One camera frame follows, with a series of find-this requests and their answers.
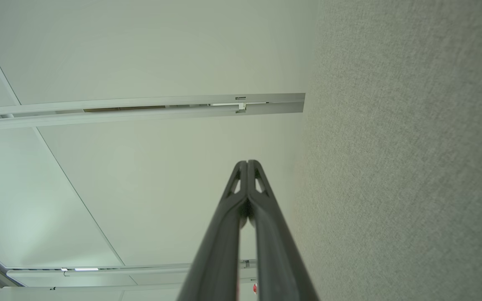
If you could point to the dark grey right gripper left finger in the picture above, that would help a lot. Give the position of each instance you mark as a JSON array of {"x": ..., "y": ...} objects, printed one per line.
[{"x": 220, "y": 251}]

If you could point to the grey slotted partition post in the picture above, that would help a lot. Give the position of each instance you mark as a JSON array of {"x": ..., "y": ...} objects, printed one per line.
[{"x": 98, "y": 118}]

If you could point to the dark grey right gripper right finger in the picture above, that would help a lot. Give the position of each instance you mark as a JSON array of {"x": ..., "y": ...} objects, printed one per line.
[{"x": 278, "y": 259}]

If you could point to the grey wheeled partition post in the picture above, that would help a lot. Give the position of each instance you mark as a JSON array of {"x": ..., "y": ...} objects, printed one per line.
[{"x": 140, "y": 270}]

